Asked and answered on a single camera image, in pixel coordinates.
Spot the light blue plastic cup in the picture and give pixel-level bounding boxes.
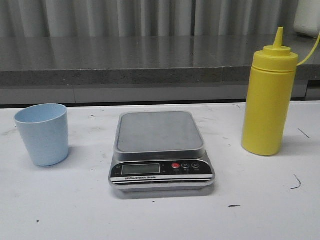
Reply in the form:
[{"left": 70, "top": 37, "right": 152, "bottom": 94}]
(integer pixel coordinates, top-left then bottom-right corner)
[{"left": 14, "top": 103, "right": 69, "bottom": 167}]

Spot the yellow squeeze bottle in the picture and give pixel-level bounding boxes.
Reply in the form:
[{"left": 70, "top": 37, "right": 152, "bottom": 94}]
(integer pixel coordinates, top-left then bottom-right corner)
[{"left": 241, "top": 27, "right": 320, "bottom": 156}]

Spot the silver electronic kitchen scale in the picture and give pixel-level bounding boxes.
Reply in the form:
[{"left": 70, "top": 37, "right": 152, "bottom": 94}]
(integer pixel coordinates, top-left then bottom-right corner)
[{"left": 108, "top": 111, "right": 216, "bottom": 198}]

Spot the grey stone counter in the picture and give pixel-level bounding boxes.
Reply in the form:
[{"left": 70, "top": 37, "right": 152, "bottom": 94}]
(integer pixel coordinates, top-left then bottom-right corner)
[{"left": 0, "top": 34, "right": 320, "bottom": 105}]

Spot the white container in background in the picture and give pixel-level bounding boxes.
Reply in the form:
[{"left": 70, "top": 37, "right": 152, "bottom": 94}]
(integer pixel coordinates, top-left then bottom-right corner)
[{"left": 293, "top": 0, "right": 320, "bottom": 38}]

